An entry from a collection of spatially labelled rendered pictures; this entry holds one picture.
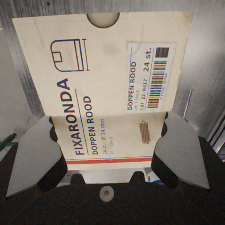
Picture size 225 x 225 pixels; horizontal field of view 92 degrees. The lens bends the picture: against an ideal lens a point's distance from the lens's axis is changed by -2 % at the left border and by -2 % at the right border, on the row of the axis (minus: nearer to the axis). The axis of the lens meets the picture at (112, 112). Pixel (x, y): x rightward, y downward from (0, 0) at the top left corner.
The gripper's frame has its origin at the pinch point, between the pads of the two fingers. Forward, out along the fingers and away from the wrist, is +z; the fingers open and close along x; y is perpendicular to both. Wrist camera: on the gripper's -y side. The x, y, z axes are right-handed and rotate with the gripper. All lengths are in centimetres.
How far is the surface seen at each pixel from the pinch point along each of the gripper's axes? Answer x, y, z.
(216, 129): 35.4, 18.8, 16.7
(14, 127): -123, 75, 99
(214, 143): 35.1, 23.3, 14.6
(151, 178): 15.6, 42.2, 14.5
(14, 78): -96, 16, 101
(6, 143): -124, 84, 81
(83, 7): -4.6, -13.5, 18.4
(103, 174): -4.6, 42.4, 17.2
